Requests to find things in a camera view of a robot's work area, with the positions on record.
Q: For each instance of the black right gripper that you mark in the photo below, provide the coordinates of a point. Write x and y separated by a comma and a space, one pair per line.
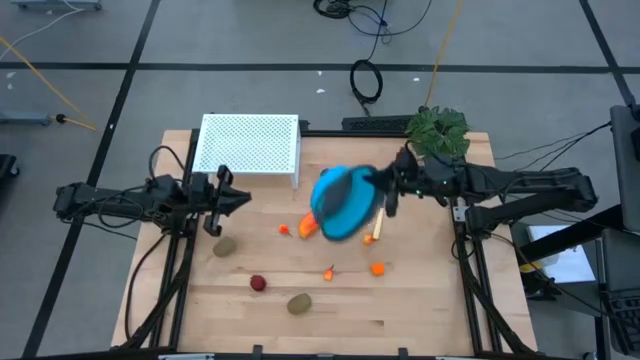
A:
425, 182

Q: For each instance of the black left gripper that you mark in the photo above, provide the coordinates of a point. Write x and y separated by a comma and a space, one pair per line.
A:
205, 195

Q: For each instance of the blue bowl with grey rim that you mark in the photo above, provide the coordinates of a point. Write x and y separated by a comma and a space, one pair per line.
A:
355, 215

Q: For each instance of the brown kiwi fruit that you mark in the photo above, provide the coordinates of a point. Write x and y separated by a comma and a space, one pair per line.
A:
225, 246
299, 303

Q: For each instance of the small orange-red toy fruit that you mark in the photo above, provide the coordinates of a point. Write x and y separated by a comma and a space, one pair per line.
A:
284, 229

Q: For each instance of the small orange toy fruit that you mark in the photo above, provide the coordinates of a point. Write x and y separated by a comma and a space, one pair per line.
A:
368, 239

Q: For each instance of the red-orange toy mango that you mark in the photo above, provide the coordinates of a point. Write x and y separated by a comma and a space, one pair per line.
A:
307, 227

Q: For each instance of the dark red plum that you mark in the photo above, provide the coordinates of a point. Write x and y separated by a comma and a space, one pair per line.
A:
258, 283

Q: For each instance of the orange toy cylinder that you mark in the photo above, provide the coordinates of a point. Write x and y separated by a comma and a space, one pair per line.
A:
377, 269

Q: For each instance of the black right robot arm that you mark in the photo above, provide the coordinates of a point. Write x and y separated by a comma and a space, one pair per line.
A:
540, 182

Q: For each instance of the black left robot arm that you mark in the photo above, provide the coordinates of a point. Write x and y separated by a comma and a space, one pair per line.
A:
115, 200

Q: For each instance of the black perforated box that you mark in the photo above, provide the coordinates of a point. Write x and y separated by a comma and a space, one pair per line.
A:
375, 123

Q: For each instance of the white perforated metal shelf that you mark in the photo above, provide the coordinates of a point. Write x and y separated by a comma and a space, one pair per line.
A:
250, 142

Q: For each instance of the green potted plant white pot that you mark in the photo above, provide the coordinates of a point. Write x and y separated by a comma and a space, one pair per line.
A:
440, 130

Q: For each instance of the yellow-orange toy cube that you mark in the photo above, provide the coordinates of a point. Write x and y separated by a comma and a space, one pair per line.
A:
328, 274

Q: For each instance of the white paper sheet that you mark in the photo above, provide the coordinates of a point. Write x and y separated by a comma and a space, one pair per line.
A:
565, 260

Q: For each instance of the grey stand base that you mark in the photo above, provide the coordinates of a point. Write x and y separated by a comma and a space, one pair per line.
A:
55, 5
25, 118

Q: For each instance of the black floor object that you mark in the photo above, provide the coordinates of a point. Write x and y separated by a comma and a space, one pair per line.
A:
6, 165

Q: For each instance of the grey monitor back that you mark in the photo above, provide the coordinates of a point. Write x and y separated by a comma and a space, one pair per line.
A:
625, 165

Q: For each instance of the black computer keyboard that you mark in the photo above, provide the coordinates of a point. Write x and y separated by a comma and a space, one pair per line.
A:
627, 315

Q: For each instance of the black aluminium table frame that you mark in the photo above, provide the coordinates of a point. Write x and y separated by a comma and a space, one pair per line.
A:
350, 133

